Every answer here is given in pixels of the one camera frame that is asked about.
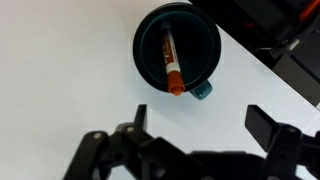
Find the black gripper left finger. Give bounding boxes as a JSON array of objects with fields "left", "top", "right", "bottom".
[{"left": 63, "top": 104, "right": 208, "bottom": 180}]

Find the orange capped white marker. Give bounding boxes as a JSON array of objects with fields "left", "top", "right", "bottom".
[{"left": 160, "top": 21, "right": 186, "bottom": 97}]

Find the dark teal mug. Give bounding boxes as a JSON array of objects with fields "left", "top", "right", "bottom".
[{"left": 132, "top": 2, "right": 223, "bottom": 102}]

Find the orange handled black clamp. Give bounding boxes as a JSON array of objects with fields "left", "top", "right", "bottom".
[{"left": 298, "top": 0, "right": 320, "bottom": 22}]

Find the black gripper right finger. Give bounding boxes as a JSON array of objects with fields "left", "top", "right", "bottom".
[{"left": 244, "top": 104, "right": 320, "bottom": 180}]

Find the black equipment at table edge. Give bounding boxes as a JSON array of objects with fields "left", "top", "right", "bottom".
[{"left": 189, "top": 0, "right": 320, "bottom": 112}]

